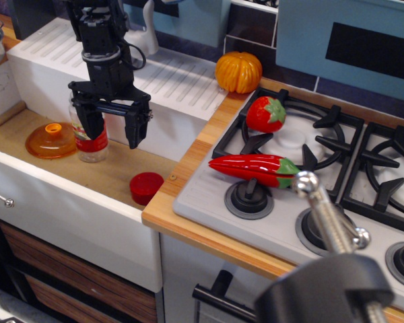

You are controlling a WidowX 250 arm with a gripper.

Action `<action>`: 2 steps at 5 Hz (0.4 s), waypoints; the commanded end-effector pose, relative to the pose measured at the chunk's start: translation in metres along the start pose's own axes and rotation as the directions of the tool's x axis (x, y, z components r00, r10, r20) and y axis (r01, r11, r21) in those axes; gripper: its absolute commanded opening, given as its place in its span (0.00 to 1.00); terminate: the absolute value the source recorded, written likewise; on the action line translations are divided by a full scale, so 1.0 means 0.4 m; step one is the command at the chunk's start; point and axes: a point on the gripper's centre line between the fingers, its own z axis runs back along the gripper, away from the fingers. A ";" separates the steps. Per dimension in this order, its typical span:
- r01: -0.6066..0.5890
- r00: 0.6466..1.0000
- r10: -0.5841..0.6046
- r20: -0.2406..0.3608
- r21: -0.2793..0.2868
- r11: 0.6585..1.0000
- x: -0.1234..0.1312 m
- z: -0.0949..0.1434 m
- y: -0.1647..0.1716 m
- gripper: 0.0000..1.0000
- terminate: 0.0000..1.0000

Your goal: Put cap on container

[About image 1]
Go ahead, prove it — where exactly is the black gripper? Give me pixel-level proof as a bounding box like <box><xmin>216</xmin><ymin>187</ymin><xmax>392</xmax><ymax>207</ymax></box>
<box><xmin>69</xmin><ymin>50</ymin><xmax>153</xmax><ymax>149</ymax></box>

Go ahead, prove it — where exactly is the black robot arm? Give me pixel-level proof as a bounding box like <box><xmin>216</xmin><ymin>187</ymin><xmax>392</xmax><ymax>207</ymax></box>
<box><xmin>65</xmin><ymin>1</ymin><xmax>152</xmax><ymax>149</ymax></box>

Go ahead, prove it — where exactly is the red bottle cap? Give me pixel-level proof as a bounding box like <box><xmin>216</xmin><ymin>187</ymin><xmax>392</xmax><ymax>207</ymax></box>
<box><xmin>129</xmin><ymin>172</ymin><xmax>164</xmax><ymax>205</ymax></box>

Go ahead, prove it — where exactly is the clear plastic bottle red label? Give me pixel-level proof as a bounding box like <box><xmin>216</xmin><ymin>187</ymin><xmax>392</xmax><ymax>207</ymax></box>
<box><xmin>69</xmin><ymin>94</ymin><xmax>108</xmax><ymax>163</ymax></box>

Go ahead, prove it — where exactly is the orange transparent lid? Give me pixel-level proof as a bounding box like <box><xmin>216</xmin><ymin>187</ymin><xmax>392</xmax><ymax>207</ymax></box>
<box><xmin>25</xmin><ymin>122</ymin><xmax>77</xmax><ymax>159</ymax></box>

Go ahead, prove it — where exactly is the white toy faucet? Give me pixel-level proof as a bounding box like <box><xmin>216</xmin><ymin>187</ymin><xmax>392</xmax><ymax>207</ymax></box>
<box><xmin>125</xmin><ymin>0</ymin><xmax>159</xmax><ymax>60</ymax></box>

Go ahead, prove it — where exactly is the white toy sink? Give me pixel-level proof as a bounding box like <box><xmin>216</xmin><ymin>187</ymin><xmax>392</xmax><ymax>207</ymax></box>
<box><xmin>0</xmin><ymin>18</ymin><xmax>226</xmax><ymax>292</ymax></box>

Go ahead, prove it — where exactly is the orange toy pumpkin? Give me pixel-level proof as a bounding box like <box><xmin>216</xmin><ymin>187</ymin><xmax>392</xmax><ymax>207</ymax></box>
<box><xmin>215</xmin><ymin>51</ymin><xmax>263</xmax><ymax>94</ymax></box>

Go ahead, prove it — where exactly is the red toy strawberry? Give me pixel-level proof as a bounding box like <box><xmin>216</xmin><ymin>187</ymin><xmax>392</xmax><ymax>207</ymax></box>
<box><xmin>246</xmin><ymin>96</ymin><xmax>286</xmax><ymax>133</ymax></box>

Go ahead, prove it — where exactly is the black left stove knob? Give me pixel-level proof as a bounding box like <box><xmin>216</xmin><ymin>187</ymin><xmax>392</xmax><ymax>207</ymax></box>
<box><xmin>224</xmin><ymin>178</ymin><xmax>274</xmax><ymax>221</ymax></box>

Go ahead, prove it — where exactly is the upper wooden drawer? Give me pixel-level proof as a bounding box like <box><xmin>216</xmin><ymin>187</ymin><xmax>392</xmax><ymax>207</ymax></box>
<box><xmin>0</xmin><ymin>220</ymin><xmax>158</xmax><ymax>323</ymax></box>

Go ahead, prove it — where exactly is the wooden drawer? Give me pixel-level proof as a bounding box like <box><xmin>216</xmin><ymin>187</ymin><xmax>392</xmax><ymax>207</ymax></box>
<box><xmin>24</xmin><ymin>274</ymin><xmax>121</xmax><ymax>322</ymax></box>
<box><xmin>0</xmin><ymin>220</ymin><xmax>158</xmax><ymax>323</ymax></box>

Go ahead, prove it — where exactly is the red toy chili pepper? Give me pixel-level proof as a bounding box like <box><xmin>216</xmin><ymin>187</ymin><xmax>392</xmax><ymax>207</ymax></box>
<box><xmin>208</xmin><ymin>154</ymin><xmax>300</xmax><ymax>188</ymax></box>

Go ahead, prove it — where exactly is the lower wooden drawer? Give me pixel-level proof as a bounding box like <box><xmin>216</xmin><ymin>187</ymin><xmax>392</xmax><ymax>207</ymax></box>
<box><xmin>24</xmin><ymin>274</ymin><xmax>121</xmax><ymax>322</ymax></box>

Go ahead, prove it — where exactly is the black left burner grate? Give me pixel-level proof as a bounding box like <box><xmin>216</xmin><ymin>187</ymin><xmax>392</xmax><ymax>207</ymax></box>
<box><xmin>211</xmin><ymin>87</ymin><xmax>364</xmax><ymax>202</ymax></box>

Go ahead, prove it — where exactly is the black burner grate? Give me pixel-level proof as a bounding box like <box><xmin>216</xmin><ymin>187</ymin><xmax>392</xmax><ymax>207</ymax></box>
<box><xmin>341</xmin><ymin>122</ymin><xmax>404</xmax><ymax>232</ymax></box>
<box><xmin>211</xmin><ymin>87</ymin><xmax>364</xmax><ymax>202</ymax></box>

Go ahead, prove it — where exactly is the black middle stove knob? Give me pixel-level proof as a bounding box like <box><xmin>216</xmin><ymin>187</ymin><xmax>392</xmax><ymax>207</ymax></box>
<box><xmin>295</xmin><ymin>203</ymin><xmax>354</xmax><ymax>257</ymax></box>

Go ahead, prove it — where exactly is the grey toy stove top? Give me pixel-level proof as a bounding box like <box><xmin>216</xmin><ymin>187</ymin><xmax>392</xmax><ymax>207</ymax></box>
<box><xmin>172</xmin><ymin>87</ymin><xmax>404</xmax><ymax>317</ymax></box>

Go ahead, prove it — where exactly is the light blue toy microwave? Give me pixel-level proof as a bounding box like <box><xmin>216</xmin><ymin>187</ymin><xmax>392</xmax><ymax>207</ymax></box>
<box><xmin>276</xmin><ymin>1</ymin><xmax>404</xmax><ymax>100</ymax></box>

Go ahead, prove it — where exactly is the black clamp body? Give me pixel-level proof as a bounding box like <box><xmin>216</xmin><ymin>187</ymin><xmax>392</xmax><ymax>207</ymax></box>
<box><xmin>255</xmin><ymin>254</ymin><xmax>395</xmax><ymax>322</ymax></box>

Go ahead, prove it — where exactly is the black right burner grate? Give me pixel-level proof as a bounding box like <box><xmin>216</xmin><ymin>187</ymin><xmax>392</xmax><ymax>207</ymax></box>
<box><xmin>341</xmin><ymin>122</ymin><xmax>404</xmax><ymax>232</ymax></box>

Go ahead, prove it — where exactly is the silver drawer rail knob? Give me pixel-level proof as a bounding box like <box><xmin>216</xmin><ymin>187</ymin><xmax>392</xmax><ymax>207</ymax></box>
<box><xmin>0</xmin><ymin>195</ymin><xmax>14</xmax><ymax>208</ymax></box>

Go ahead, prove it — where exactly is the black oven door handle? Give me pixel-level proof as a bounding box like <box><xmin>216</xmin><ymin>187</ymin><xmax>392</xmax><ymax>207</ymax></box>
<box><xmin>192</xmin><ymin>269</ymin><xmax>256</xmax><ymax>322</ymax></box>

